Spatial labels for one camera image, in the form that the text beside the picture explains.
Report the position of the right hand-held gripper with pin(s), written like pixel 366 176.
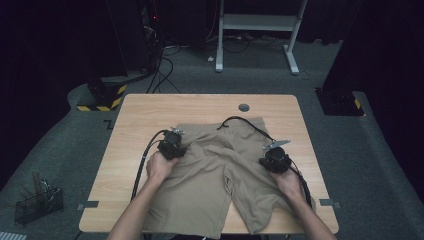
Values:
pixel 276 160

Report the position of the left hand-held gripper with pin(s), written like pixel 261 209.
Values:
pixel 171 141

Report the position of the khaki shorts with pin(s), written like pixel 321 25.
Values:
pixel 206 173

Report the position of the person's right hand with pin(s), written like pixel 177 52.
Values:
pixel 288 185

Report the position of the person's left hand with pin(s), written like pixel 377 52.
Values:
pixel 161 168

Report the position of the grey round table grommet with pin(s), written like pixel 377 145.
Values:
pixel 244 107

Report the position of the black yellow striped stand base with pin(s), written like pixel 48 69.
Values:
pixel 103 96

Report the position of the black stand base yellow mark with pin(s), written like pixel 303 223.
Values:
pixel 338 103

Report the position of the small white plug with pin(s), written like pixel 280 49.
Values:
pixel 210 59

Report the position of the dark equipment rack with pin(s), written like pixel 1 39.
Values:
pixel 150 30

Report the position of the white striped floor plate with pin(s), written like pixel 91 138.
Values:
pixel 11 236

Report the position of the grey table bracket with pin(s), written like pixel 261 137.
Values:
pixel 329 202
pixel 88 204

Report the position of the white metal desk frame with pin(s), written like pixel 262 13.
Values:
pixel 256 22

